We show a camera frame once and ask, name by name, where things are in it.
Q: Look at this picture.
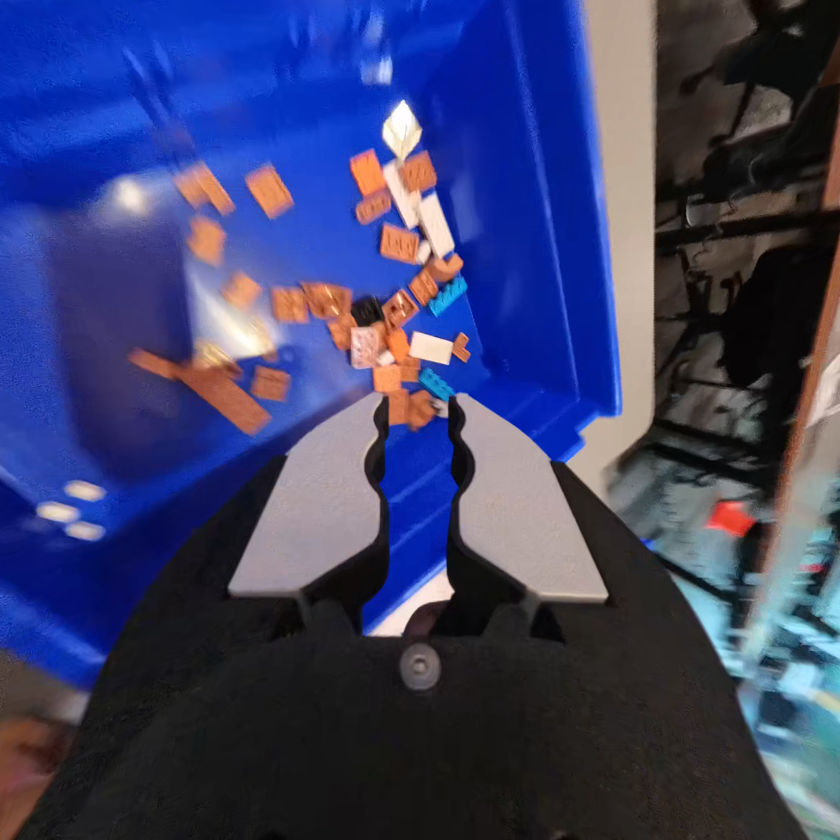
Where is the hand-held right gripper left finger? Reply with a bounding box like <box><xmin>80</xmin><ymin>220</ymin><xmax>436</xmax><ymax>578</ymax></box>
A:
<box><xmin>227</xmin><ymin>392</ymin><xmax>391</xmax><ymax>634</ymax></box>

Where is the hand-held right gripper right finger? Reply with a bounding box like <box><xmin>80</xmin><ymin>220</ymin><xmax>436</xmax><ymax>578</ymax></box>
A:
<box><xmin>446</xmin><ymin>392</ymin><xmax>610</xmax><ymax>634</ymax></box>

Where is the pile of toy bricks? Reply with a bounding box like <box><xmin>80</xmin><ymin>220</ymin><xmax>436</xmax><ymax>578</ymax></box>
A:
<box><xmin>128</xmin><ymin>98</ymin><xmax>472</xmax><ymax>437</ymax></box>

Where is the blue plastic bin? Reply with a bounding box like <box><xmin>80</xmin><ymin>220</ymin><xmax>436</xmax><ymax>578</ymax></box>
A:
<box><xmin>0</xmin><ymin>0</ymin><xmax>623</xmax><ymax>690</ymax></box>

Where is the grey desk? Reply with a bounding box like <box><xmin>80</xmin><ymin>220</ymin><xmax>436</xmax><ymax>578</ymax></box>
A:
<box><xmin>0</xmin><ymin>0</ymin><xmax>658</xmax><ymax>726</ymax></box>

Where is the red flat object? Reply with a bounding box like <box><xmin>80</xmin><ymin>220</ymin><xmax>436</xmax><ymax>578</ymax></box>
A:
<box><xmin>705</xmin><ymin>500</ymin><xmax>756</xmax><ymax>539</ymax></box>

